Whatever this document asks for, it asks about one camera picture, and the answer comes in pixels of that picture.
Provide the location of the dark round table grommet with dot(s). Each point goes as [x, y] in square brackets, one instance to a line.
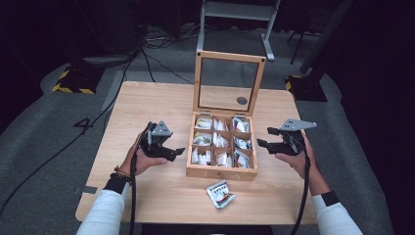
[242, 100]

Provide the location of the group of tea bag packets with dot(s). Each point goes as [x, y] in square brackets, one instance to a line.
[221, 141]

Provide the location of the person's right hand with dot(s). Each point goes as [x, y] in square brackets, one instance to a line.
[313, 169]

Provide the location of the person's left hand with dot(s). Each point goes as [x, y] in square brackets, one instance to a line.
[140, 161]

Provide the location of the black stand base yellow stripes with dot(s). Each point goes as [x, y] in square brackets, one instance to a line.
[76, 81]
[306, 88]

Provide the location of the wooden tea box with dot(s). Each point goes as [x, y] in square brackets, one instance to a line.
[221, 173]

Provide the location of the grey slanted stand pole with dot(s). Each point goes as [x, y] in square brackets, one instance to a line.
[326, 36]

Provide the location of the white printed tea bag packet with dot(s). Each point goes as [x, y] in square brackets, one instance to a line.
[221, 195]

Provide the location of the black tripod legs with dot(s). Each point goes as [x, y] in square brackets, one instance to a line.
[300, 42]

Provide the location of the white metal stand frame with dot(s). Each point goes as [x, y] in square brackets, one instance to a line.
[236, 11]

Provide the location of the grey floor tape patch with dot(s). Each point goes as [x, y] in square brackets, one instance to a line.
[88, 189]

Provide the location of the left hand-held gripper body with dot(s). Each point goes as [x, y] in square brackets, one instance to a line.
[156, 143]

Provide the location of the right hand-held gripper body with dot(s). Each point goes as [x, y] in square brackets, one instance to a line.
[293, 145]

